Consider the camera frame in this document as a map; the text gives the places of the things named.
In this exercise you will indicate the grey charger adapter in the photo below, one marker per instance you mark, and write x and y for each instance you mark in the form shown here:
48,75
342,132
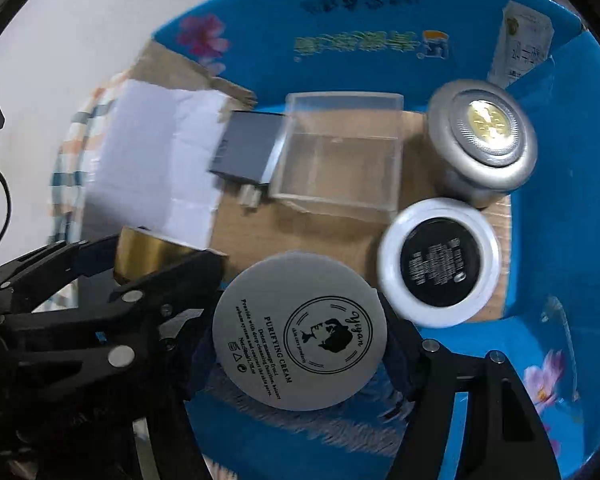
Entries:
245,145

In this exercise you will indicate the gold round compact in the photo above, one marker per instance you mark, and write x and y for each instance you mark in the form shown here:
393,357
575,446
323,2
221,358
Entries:
145,255

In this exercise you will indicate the black lid white jar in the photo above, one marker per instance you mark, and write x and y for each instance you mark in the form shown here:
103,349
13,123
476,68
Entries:
440,260

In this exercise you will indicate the white cream jar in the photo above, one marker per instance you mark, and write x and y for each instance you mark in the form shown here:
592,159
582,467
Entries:
260,305

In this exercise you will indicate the silver round can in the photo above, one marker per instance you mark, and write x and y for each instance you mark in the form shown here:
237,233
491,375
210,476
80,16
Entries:
480,127

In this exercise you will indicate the checked cloth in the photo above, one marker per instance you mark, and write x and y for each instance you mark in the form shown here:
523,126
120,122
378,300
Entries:
75,160

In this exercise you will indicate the clear plastic box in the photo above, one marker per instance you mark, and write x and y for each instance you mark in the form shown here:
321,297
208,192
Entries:
340,160

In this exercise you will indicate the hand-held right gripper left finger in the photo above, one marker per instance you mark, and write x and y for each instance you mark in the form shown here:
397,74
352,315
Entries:
200,360

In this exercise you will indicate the blue cardboard box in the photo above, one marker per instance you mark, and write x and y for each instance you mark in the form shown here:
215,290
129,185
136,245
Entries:
555,185

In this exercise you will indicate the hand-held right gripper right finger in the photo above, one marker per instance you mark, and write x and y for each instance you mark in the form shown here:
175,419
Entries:
400,347

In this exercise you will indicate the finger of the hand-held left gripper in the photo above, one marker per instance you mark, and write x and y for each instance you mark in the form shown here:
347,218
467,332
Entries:
92,256
180,275

